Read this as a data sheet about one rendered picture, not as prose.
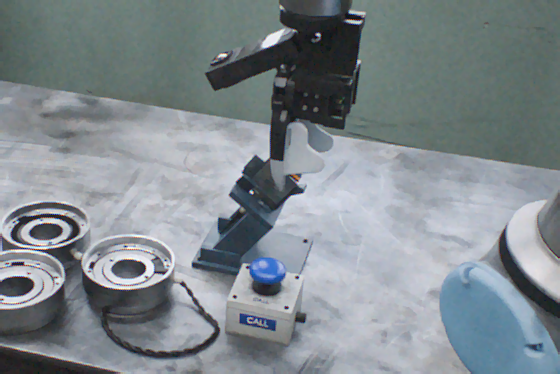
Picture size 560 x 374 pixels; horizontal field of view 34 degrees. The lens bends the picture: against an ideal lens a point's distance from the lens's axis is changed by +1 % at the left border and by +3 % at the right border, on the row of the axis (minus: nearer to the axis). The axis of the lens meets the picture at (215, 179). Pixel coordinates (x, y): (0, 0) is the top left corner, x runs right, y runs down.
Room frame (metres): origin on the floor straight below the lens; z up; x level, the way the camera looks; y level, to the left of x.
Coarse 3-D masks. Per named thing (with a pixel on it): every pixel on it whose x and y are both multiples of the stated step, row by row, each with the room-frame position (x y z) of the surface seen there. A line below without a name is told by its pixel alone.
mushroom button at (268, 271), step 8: (256, 264) 0.78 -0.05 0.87; (264, 264) 0.78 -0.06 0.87; (272, 264) 0.78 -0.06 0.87; (280, 264) 0.78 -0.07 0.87; (256, 272) 0.77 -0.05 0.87; (264, 272) 0.76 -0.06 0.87; (272, 272) 0.77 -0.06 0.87; (280, 272) 0.77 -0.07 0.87; (256, 280) 0.76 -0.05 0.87; (264, 280) 0.76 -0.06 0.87; (272, 280) 0.76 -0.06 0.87; (280, 280) 0.76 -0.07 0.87
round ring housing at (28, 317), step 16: (0, 256) 0.82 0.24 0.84; (16, 256) 0.83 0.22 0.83; (32, 256) 0.83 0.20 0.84; (48, 256) 0.82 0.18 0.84; (16, 272) 0.81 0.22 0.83; (32, 272) 0.81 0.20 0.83; (48, 272) 0.81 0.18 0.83; (64, 272) 0.79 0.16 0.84; (0, 288) 0.79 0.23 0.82; (16, 288) 0.80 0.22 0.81; (32, 288) 0.80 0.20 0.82; (64, 288) 0.78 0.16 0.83; (32, 304) 0.74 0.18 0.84; (48, 304) 0.75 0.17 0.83; (0, 320) 0.73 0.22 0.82; (16, 320) 0.73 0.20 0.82; (32, 320) 0.74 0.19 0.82; (48, 320) 0.76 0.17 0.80
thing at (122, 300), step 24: (120, 240) 0.87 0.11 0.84; (144, 240) 0.87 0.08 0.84; (120, 264) 0.84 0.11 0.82; (144, 264) 0.83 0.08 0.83; (168, 264) 0.83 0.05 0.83; (96, 288) 0.78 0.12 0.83; (120, 288) 0.77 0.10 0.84; (144, 288) 0.77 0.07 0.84; (168, 288) 0.80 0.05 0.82; (120, 312) 0.78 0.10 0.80
